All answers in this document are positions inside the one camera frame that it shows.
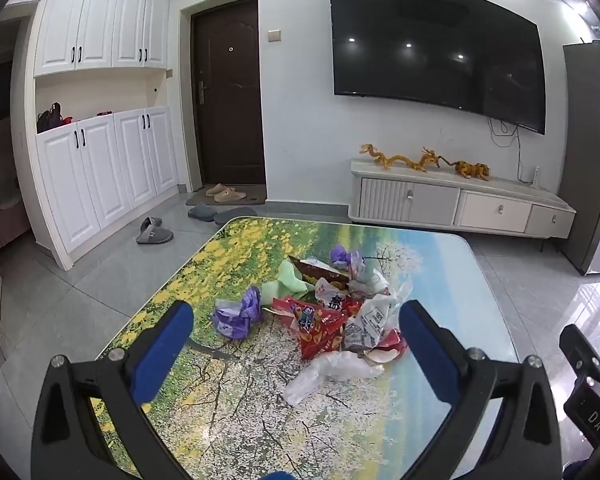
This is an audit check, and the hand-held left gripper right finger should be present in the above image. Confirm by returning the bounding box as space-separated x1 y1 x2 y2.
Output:
399 301 567 480

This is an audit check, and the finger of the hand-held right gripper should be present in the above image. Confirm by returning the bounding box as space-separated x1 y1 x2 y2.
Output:
559 325 600 388

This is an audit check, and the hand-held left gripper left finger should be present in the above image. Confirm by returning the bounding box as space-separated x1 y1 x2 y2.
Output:
31 301 196 480

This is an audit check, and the white plastic bag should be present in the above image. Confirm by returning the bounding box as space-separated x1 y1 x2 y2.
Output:
347 267 397 301
342 287 413 353

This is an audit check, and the green plastic bag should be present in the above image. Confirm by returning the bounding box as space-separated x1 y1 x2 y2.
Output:
260 260 317 309

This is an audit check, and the red and white wrapper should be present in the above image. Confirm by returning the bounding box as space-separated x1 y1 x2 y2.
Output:
365 327 409 364

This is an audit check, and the large purple plastic bag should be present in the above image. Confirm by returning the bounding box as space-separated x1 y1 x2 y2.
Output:
211 285 264 339

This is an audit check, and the red snack wrapper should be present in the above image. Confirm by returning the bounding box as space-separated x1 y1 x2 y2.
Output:
271 295 361 361

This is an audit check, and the clear plastic bag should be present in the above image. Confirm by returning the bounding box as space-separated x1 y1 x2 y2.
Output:
282 351 386 406

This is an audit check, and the white wrapper with red print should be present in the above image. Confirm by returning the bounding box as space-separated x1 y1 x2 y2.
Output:
314 277 351 312

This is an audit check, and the grey slipper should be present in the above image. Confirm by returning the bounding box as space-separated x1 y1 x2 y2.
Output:
136 216 177 245
215 206 258 225
187 203 222 221

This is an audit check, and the small purple plastic bag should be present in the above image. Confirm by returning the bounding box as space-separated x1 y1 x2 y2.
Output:
330 244 365 273

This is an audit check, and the brown snack wrapper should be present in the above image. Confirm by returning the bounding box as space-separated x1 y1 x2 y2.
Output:
286 256 353 286

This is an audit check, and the white television cabinet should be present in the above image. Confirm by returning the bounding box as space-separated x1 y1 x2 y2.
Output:
349 158 577 240

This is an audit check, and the white shoe cabinet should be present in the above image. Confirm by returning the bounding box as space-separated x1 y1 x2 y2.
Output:
10 0 181 271

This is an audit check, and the yellow tiger figurine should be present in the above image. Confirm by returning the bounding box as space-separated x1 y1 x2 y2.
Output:
452 160 491 182

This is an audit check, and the tall grey appliance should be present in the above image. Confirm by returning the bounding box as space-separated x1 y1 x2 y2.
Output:
562 39 600 277

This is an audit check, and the yellow dragon figurine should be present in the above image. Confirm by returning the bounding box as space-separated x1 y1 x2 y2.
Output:
359 143 452 174

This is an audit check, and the dark bag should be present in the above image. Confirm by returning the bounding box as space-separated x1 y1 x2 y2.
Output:
36 102 64 134

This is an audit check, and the dark brown entrance door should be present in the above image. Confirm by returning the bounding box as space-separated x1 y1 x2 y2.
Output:
190 0 267 186

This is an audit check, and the television cable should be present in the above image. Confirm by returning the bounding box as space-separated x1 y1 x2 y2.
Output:
489 116 525 182

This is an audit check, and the black wall television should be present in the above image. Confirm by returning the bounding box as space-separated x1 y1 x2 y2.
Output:
327 0 547 135

